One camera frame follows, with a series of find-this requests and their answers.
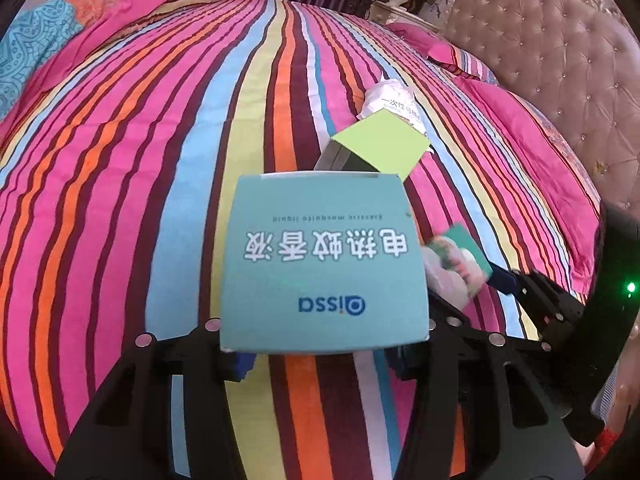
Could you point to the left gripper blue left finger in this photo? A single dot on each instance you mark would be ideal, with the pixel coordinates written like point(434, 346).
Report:
point(235, 366)

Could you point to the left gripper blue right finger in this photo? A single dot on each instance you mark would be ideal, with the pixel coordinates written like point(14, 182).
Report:
point(403, 360)

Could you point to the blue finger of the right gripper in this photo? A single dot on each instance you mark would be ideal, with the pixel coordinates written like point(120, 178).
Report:
point(504, 280)

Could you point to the small teal green box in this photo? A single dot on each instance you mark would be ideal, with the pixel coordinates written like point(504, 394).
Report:
point(456, 268)

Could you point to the teal mosquito liquid box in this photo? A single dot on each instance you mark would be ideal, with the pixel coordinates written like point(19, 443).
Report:
point(322, 262)

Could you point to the pink white plastic packet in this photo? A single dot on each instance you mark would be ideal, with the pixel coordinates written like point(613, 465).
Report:
point(394, 96)

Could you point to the striped colourful bed sheet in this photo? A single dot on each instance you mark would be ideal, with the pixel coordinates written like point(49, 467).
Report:
point(116, 186)

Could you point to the far pink striped pillow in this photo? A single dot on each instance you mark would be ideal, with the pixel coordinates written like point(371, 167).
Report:
point(439, 51)

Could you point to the beige tufted headboard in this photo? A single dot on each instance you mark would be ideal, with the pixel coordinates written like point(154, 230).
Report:
point(577, 61)

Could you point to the blue patterned quilt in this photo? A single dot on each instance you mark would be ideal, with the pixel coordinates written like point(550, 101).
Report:
point(31, 39)

